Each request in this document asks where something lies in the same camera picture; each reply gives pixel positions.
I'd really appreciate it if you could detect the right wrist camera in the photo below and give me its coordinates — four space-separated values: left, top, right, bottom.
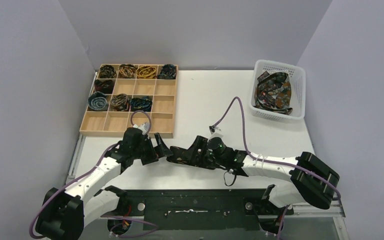
208 125 224 140

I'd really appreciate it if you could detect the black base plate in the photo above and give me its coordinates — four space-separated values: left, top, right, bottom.
108 189 294 233

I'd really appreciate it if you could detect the dark blue rolled tie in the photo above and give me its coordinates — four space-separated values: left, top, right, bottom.
157 64 177 80

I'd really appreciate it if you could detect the white plastic basket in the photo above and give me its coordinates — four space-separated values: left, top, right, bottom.
249 60 306 122

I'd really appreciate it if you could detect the teal dark rolled tie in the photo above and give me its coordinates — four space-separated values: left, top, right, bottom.
130 96 153 112

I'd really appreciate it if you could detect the pile of patterned ties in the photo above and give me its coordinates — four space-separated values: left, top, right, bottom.
253 71 293 116

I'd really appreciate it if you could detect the yellow rolled tie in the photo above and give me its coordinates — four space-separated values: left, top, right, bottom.
136 65 158 79

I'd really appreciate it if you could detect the black gold floral tie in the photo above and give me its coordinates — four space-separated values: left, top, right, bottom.
166 146 193 166

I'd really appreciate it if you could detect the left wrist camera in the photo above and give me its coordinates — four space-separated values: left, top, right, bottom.
132 122 151 135

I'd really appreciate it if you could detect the brown patterned rolled tie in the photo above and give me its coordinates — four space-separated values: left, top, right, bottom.
109 93 131 112

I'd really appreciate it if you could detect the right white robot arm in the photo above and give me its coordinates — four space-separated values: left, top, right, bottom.
174 136 341 210

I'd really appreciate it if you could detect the wooden compartment tray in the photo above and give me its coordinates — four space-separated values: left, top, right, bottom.
79 63 179 138

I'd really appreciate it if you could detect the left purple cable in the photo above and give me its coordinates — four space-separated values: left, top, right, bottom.
28 110 160 240

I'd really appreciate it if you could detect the dark rolled tie top-left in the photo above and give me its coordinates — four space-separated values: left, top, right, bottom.
98 64 117 79

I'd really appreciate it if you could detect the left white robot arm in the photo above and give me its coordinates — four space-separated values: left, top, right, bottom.
28 127 173 240

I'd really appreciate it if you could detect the light blue rolled tie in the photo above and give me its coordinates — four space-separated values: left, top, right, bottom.
87 91 109 112

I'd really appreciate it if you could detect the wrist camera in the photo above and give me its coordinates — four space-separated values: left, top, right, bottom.
132 122 151 135
208 125 224 140

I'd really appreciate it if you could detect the maroon rolled tie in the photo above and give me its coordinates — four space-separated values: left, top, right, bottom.
94 79 115 95

